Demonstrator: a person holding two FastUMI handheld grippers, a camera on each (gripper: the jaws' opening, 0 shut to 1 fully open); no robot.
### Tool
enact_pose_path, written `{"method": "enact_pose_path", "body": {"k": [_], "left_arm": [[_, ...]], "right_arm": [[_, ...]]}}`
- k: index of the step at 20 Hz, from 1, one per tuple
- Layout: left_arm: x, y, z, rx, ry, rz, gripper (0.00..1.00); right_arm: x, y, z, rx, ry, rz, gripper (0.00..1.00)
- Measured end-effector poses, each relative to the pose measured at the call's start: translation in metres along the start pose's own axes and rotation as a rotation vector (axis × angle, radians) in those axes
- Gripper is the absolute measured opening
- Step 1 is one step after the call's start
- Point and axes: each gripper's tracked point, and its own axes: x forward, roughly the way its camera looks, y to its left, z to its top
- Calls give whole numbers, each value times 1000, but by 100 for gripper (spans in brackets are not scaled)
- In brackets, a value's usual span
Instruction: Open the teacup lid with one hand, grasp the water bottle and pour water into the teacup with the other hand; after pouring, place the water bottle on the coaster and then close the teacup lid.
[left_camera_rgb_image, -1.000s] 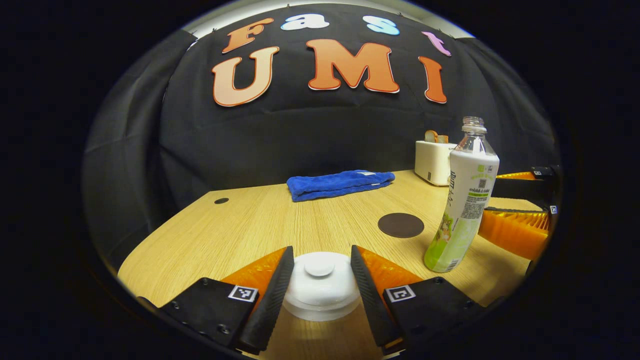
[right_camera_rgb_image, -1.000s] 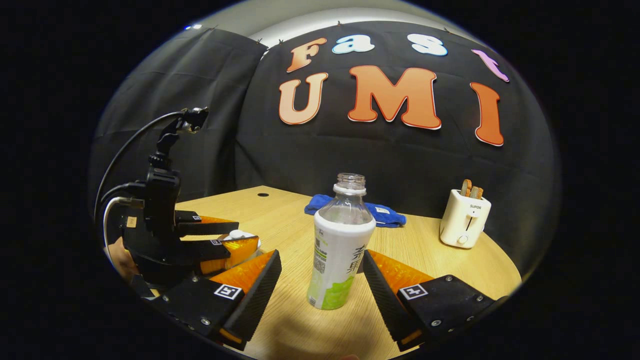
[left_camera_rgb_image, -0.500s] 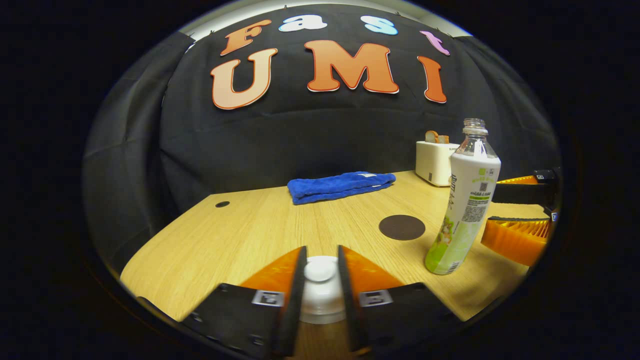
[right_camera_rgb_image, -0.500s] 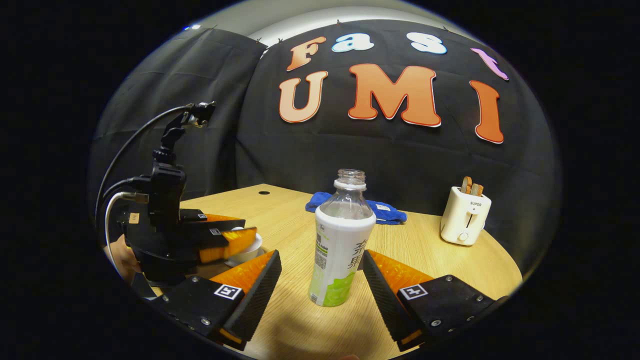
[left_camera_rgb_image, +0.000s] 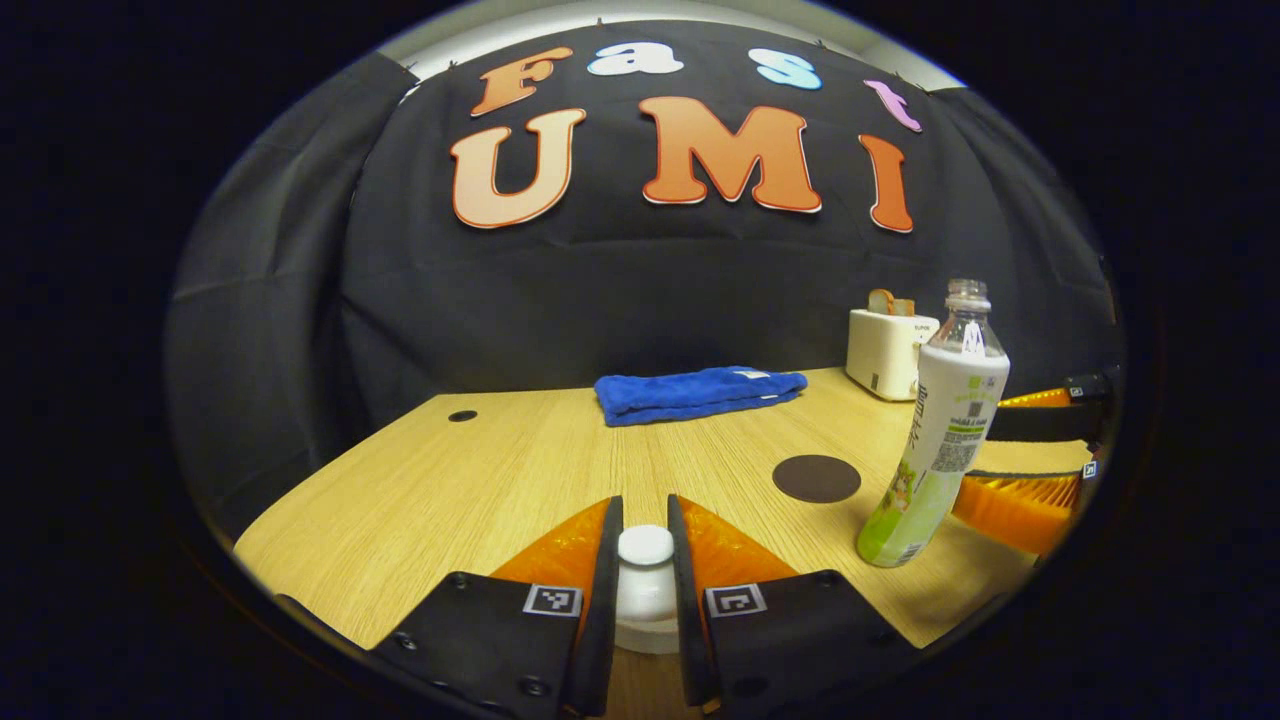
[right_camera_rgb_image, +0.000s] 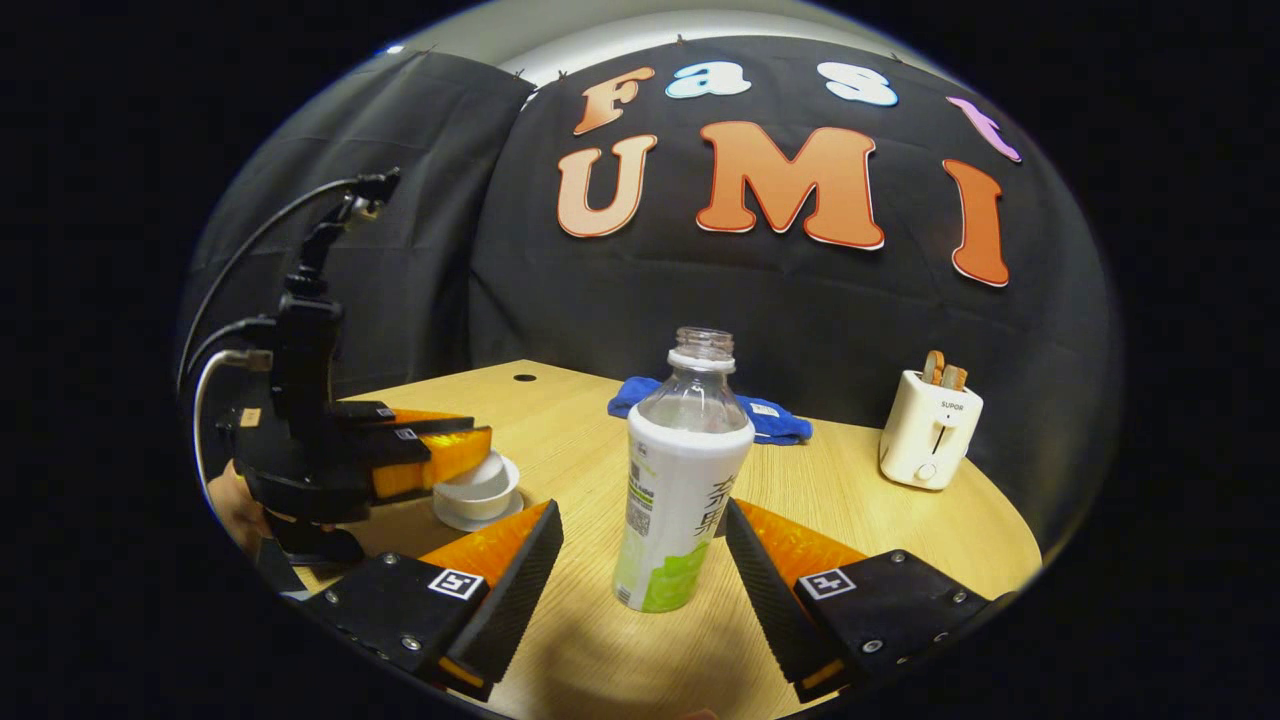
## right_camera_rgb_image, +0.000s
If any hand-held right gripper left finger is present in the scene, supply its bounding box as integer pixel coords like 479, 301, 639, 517
298, 500, 565, 703

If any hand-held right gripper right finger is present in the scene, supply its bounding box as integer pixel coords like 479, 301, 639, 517
723, 498, 1014, 705

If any white teacup lid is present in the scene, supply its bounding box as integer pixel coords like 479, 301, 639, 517
440, 450, 511, 501

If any white teacup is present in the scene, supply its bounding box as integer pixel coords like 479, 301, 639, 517
435, 478, 522, 524

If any white label water bottle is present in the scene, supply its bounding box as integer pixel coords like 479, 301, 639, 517
611, 326, 757, 615

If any white saucer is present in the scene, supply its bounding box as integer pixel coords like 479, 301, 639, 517
432, 498, 527, 534

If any blue cloth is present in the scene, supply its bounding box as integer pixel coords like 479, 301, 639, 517
607, 376, 814, 447

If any white toaster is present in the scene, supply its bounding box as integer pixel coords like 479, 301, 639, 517
878, 369, 985, 492

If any black cable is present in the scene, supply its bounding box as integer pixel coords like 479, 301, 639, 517
177, 175, 366, 396
185, 317, 281, 376

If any grey cable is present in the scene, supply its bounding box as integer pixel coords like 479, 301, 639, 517
192, 347, 273, 491

